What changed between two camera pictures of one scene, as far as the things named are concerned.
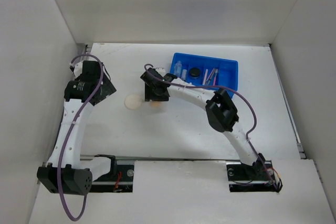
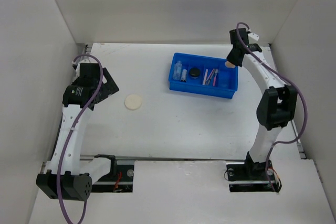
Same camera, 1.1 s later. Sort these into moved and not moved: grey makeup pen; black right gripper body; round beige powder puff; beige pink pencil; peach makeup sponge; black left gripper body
Moved: black right gripper body; peach makeup sponge
Not moved: round beige powder puff; beige pink pencil; grey makeup pen; black left gripper body
